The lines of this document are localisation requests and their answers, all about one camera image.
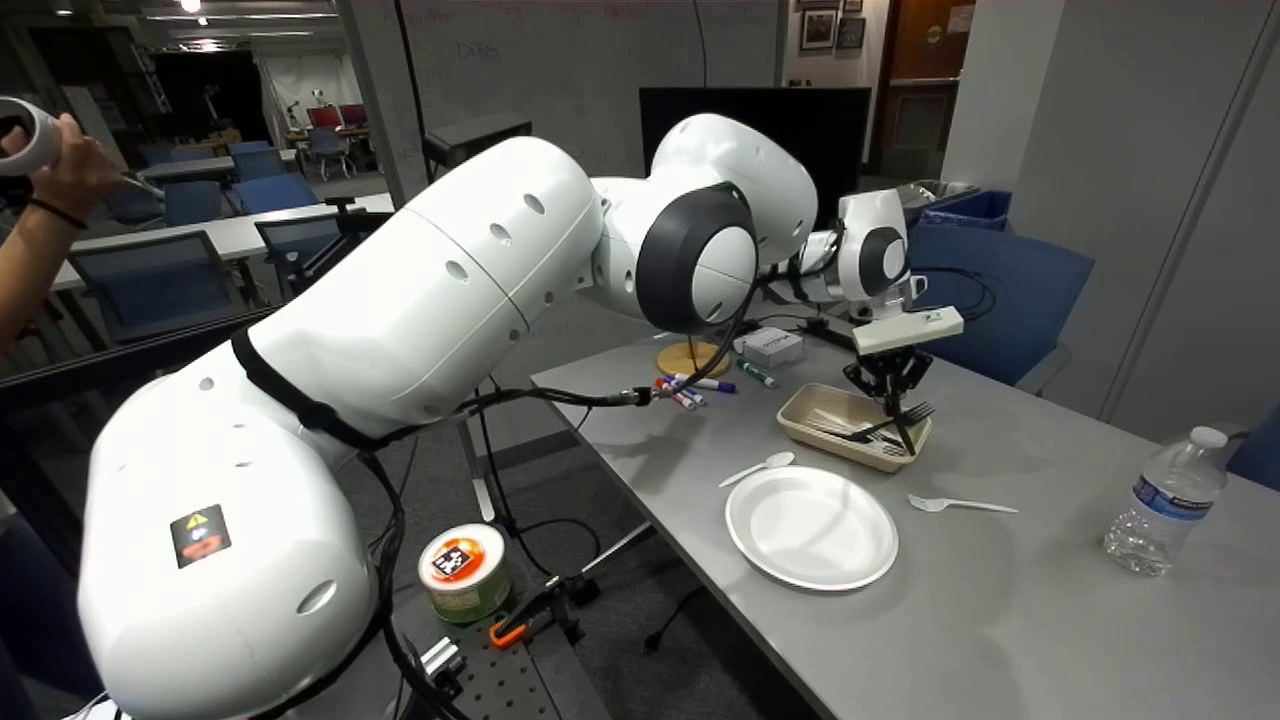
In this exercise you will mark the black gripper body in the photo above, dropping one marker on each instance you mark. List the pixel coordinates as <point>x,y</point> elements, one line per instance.
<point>890,373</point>

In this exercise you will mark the white VR controller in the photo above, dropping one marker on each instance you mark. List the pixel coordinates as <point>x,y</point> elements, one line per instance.
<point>23,133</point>

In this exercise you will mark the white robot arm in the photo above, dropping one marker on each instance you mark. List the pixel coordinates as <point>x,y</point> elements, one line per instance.
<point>442,293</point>

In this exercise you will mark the operator forearm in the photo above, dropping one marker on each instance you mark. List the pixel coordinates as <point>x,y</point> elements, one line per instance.
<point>24,265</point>

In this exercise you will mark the beige rectangular tray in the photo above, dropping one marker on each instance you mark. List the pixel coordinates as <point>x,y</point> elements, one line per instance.
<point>805,412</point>

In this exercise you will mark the operator hand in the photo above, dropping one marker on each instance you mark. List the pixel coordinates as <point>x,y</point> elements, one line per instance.
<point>83,167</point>

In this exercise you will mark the white plastic fork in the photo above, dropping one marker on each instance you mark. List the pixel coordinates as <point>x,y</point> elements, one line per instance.
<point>963,505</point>

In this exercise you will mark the small white box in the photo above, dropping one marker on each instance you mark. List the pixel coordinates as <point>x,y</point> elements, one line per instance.
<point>769,347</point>

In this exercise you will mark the green marker pen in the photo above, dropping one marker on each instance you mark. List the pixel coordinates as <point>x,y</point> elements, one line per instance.
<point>757,373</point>

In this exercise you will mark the white paper plate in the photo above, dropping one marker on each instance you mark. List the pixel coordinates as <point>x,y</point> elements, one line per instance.
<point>810,525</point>

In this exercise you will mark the blue office chair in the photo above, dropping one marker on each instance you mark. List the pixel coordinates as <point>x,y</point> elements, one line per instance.
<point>1263,444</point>
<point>1014,293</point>

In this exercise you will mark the grey trash bin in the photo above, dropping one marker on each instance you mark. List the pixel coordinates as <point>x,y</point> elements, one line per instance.
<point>925,201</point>

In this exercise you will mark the blue bin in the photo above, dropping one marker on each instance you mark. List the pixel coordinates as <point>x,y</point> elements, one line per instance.
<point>975,207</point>

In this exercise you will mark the wooden mug tree stand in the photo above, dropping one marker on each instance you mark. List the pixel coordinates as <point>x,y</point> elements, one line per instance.
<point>685,358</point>

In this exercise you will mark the red marker pen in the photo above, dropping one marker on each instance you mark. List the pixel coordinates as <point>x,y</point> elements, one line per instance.
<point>683,397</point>

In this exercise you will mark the black monitor screen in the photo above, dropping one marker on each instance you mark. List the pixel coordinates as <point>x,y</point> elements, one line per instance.
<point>843,142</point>

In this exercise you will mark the clear plastic water bottle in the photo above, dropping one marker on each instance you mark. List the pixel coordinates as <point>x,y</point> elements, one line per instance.
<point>1166,505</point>

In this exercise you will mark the orange black clamp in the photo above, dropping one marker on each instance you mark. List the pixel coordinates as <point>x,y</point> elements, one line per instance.
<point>513,627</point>

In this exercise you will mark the black perforated mounting board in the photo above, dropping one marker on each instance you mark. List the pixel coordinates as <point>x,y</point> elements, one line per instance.
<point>532,687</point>

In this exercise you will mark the silver metal fitting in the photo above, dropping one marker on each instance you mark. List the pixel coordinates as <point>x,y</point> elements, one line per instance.
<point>442,657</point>

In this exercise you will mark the black boom stand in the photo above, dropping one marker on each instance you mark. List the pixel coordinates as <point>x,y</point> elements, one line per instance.
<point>333,232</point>

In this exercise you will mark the dark blue background chair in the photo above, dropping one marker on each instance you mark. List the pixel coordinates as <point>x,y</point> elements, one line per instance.
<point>275,191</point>
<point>303,245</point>
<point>160,282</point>

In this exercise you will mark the white background table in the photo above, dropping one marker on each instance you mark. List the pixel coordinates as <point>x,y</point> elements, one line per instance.
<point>226,237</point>

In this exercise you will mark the black camera on tripod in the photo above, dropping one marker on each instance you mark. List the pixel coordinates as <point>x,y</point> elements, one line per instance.
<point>460,142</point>

